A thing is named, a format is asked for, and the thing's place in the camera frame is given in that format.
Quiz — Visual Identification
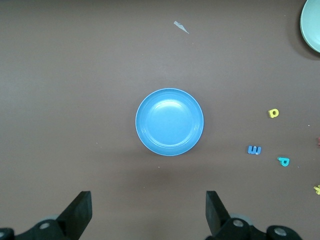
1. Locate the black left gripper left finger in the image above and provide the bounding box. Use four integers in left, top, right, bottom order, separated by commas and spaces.
0, 190, 93, 240

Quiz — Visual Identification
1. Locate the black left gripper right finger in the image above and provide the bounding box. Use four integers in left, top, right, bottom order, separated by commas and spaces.
205, 190, 309, 240

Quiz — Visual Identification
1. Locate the teal foam letter p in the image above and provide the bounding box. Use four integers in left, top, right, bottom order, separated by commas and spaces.
277, 156, 291, 168

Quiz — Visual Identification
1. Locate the blue plate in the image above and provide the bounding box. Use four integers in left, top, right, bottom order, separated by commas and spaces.
135, 87, 205, 157

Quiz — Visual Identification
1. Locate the brown table cover sheet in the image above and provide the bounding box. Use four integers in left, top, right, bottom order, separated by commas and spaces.
0, 0, 320, 240

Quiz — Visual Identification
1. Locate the grey tape scrap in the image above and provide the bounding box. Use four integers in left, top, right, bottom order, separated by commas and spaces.
173, 20, 190, 35

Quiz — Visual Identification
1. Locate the pale green plate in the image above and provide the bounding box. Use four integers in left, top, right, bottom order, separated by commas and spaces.
299, 0, 320, 54

